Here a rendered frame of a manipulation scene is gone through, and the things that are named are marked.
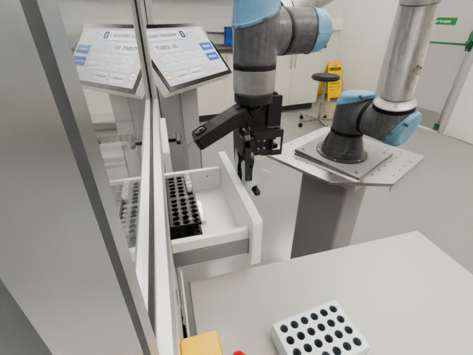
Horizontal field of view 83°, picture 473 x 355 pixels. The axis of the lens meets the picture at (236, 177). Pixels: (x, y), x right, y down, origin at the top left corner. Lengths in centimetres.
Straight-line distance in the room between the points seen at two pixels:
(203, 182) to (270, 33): 39
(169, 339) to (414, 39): 80
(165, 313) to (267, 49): 39
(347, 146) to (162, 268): 84
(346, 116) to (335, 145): 11
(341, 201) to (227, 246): 65
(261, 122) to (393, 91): 48
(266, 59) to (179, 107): 99
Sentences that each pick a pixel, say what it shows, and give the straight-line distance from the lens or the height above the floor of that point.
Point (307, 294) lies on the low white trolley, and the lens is 59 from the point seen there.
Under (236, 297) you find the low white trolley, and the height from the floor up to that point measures 76.
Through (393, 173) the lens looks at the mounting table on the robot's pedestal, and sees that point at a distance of 107.
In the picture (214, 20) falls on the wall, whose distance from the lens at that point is 422.
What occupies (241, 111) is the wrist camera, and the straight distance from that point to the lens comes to 49.
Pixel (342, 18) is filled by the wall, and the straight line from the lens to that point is 534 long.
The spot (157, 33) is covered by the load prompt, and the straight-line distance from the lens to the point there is 138.
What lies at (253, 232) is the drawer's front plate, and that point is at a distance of 47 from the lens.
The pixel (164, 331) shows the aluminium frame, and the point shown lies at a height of 99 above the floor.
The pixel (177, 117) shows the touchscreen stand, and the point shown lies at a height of 78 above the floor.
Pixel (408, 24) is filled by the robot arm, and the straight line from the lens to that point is 84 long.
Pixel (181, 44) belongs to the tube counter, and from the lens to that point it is 144.
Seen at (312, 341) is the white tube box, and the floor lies 80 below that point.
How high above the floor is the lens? 122
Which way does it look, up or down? 31 degrees down
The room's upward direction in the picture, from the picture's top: straight up
